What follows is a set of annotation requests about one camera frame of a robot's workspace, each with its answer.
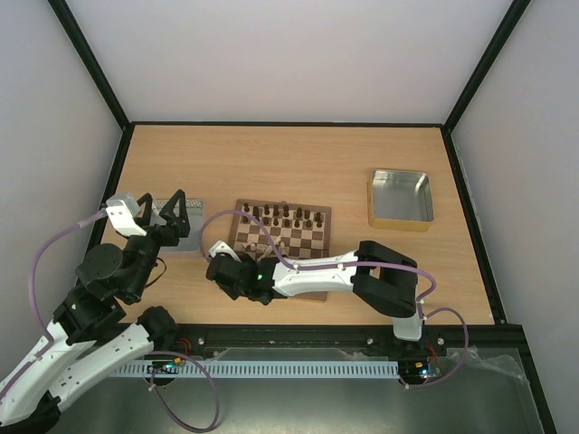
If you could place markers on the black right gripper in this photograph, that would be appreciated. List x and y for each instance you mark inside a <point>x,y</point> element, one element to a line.
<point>247,263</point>

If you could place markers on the black aluminium frame rail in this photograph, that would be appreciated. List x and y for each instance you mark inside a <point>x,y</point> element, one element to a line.
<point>374,340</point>

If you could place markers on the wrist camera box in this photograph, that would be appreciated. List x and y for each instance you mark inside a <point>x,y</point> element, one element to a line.
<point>122,209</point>
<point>222,248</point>

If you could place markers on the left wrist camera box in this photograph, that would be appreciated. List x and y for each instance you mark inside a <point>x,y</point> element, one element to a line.
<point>122,209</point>

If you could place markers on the wooden chess board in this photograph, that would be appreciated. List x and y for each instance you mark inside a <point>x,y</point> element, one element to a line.
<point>301,231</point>

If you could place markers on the yellow metal tin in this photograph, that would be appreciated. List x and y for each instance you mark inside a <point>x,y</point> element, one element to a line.
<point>399,200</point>

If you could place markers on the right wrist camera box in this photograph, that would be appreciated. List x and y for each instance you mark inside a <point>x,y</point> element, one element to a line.
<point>222,248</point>

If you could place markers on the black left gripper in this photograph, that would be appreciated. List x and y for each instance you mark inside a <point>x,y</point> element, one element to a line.
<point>180,228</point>

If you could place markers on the light blue cable duct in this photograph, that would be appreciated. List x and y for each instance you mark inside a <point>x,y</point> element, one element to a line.
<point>261,370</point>

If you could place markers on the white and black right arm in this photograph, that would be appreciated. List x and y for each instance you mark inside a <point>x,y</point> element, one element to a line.
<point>383,278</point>

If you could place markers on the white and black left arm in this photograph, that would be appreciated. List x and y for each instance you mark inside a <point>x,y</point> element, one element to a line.
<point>67,360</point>

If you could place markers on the silver embossed metal tray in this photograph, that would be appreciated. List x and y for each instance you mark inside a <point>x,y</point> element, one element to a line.
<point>188,246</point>

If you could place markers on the dark rook chess piece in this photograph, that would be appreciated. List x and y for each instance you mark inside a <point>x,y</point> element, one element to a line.
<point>246,209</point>

